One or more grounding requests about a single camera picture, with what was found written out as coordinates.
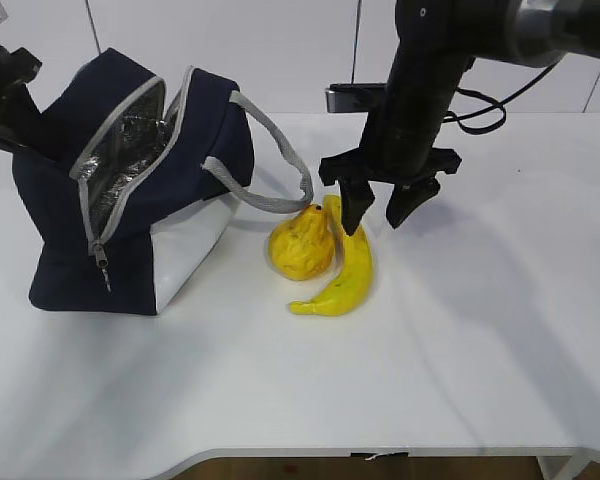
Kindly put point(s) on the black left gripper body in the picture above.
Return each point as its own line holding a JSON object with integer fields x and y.
{"x": 17, "y": 69}

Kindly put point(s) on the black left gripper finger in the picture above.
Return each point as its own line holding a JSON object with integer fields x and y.
{"x": 23, "y": 127}

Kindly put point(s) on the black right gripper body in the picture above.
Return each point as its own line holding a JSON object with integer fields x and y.
{"x": 383, "y": 156}

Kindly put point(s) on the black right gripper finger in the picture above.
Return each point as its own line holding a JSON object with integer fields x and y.
{"x": 356, "y": 198}
{"x": 406, "y": 199}

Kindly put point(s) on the yellow pear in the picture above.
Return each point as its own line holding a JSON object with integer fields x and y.
{"x": 302, "y": 247}

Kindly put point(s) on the yellow banana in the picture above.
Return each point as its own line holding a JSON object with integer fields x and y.
{"x": 350, "y": 288}

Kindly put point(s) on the navy insulated lunch bag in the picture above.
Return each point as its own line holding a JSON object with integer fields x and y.
{"x": 141, "y": 188}

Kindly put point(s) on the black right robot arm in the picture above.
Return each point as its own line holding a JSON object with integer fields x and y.
{"x": 438, "y": 43}

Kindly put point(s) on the white table leg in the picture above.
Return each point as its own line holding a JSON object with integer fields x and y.
{"x": 562, "y": 467}

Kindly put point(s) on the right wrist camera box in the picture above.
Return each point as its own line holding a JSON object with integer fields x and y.
{"x": 342, "y": 98}

